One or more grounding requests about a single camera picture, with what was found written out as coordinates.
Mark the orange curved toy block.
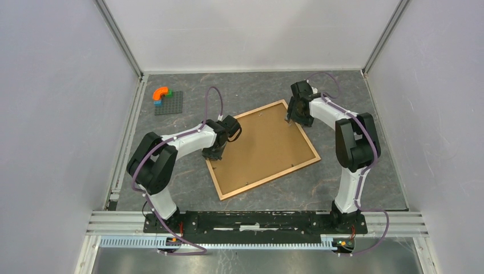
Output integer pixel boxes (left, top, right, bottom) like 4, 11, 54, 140
152, 87, 170, 101

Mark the right aluminium corner post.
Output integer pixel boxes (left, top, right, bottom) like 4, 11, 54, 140
361, 0, 411, 78

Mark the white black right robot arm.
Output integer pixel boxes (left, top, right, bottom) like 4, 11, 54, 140
287, 80, 381, 233

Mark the white slotted cable duct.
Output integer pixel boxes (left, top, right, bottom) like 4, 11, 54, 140
99, 236, 354, 251

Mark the wooden picture frame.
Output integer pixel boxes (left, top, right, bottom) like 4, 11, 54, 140
205, 99, 322, 201

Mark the aluminium corner post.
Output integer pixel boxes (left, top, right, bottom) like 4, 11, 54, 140
361, 0, 411, 78
94, 0, 144, 79

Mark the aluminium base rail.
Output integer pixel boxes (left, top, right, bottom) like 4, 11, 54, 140
86, 211, 429, 239

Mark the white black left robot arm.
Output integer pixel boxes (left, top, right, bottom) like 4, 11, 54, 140
126, 115, 242, 233

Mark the grey lego baseplate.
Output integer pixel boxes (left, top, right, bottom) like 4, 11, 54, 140
154, 91, 184, 115

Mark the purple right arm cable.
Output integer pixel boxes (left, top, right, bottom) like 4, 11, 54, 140
306, 71, 390, 257

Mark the left aluminium corner post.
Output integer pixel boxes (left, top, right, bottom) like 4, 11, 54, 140
94, 0, 144, 79

